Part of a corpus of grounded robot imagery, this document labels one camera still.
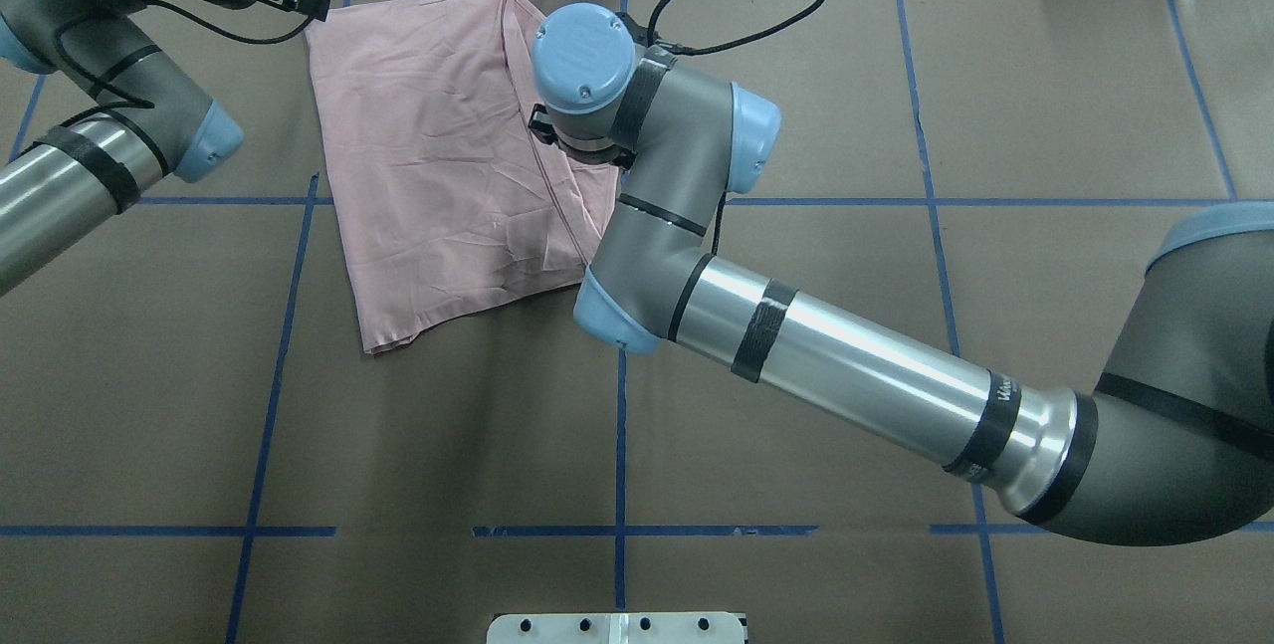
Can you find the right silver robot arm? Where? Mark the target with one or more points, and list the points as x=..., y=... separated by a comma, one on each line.
x=1172, y=444

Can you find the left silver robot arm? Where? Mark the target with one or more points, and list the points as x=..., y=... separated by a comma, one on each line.
x=148, y=120

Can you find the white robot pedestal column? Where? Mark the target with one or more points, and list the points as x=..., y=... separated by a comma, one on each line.
x=620, y=627

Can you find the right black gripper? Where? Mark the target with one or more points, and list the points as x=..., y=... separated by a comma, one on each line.
x=540, y=126

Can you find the pink Snoopy t-shirt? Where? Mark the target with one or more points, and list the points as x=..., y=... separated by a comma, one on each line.
x=446, y=205

